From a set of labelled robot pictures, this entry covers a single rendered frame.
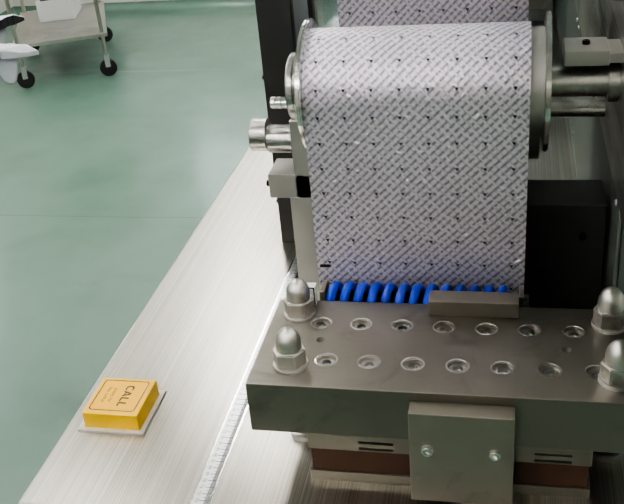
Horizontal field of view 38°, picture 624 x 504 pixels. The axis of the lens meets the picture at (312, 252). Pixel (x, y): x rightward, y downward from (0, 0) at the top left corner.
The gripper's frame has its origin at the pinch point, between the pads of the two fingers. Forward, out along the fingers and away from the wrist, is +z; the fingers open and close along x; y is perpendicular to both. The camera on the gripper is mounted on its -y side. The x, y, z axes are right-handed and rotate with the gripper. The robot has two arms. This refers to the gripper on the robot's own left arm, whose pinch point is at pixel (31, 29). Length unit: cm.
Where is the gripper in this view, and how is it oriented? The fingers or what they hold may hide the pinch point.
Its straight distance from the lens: 152.0
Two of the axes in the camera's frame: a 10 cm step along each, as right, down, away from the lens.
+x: 3.9, 5.3, -7.5
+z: 9.2, -2.5, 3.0
